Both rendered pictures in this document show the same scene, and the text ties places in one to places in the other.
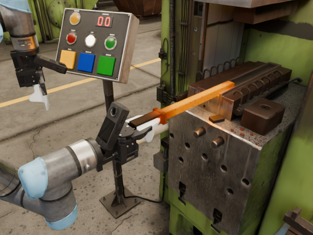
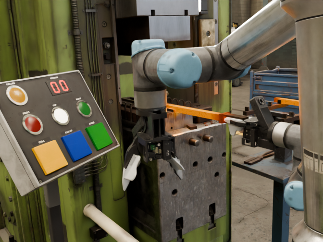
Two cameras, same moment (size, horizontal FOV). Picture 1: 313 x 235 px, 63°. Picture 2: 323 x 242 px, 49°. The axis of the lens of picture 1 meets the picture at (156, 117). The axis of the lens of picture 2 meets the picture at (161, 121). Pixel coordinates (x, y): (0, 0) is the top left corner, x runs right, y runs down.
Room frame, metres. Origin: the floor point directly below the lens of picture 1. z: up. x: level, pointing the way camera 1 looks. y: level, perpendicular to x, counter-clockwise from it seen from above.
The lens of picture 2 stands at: (0.73, 1.22, 1.30)
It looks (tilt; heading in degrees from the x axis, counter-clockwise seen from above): 14 degrees down; 275
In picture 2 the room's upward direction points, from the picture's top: 3 degrees counter-clockwise
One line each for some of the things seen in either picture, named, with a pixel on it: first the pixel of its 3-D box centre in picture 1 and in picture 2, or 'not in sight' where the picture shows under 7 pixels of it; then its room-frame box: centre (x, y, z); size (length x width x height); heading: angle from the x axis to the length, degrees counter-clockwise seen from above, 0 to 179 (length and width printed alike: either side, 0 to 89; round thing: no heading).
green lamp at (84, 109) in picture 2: (110, 43); (84, 108); (1.06, 0.19, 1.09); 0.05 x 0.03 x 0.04; 41
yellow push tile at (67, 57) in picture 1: (68, 59); (49, 157); (1.10, 0.39, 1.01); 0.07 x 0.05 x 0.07; 66
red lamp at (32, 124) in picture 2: (71, 38); (32, 124); (1.14, 0.37, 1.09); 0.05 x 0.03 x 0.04; 41
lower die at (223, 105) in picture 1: (241, 83); (145, 112); (0.95, -0.34, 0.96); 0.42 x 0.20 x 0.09; 131
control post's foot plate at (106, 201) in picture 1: (119, 196); not in sight; (1.18, 0.25, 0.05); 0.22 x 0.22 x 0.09; 41
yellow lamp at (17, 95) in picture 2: (75, 18); (17, 95); (1.18, 0.36, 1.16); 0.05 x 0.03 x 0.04; 41
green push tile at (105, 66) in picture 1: (106, 65); (98, 136); (1.02, 0.21, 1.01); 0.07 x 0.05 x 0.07; 66
